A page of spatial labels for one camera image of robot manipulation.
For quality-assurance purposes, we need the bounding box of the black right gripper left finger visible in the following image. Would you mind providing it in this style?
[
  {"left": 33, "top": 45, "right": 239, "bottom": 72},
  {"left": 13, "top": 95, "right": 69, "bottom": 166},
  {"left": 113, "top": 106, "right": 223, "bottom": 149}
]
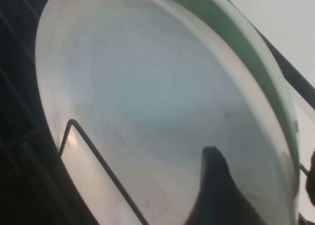
[{"left": 187, "top": 146, "right": 265, "bottom": 225}]

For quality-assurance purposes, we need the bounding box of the white round plate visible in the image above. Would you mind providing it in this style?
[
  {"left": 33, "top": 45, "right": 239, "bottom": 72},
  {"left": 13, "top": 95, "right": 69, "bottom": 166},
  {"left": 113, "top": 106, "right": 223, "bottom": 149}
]
[{"left": 34, "top": 0, "right": 302, "bottom": 225}]

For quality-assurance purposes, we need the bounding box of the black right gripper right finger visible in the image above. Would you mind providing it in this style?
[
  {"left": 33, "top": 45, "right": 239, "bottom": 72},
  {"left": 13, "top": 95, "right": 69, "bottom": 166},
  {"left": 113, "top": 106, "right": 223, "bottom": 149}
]
[{"left": 305, "top": 150, "right": 315, "bottom": 202}]

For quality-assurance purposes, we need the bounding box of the green round plate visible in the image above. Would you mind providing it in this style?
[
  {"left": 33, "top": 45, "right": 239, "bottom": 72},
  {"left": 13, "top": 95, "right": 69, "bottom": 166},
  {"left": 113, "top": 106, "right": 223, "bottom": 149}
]
[{"left": 194, "top": 0, "right": 302, "bottom": 137}]

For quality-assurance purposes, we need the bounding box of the black wire dish rack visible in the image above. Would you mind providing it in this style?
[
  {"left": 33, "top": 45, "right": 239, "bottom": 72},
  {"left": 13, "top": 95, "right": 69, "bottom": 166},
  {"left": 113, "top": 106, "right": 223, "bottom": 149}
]
[{"left": 0, "top": 0, "right": 315, "bottom": 225}]

